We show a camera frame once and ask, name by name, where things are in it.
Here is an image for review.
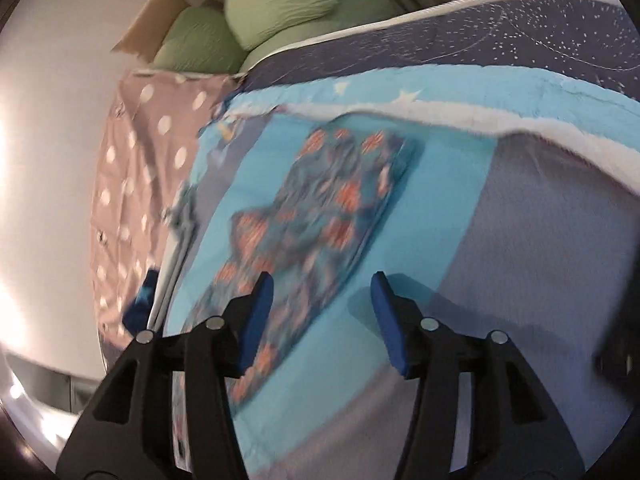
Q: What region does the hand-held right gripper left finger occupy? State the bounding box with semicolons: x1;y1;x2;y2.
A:
56;271;275;480

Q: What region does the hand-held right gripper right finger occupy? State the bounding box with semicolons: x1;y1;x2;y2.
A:
370;271;586;480

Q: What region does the teal floral small garment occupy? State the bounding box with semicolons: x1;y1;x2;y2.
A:
187;114;426;413

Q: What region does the navy star print cloth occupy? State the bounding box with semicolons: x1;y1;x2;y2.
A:
122;267;163;338

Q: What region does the blue grey patterned blanket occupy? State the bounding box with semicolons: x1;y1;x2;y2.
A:
150;67;640;480

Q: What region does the pink polka dot sheet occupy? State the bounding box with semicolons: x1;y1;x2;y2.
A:
90;71;241;356

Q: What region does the green ribbed pillow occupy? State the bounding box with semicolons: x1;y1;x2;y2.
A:
240;0;406;73
223;0;338;52
152;6;246;75

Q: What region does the navy starry bed sheet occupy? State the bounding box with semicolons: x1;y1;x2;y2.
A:
240;0;640;96

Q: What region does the cardboard box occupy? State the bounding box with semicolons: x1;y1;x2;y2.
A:
111;0;226;68

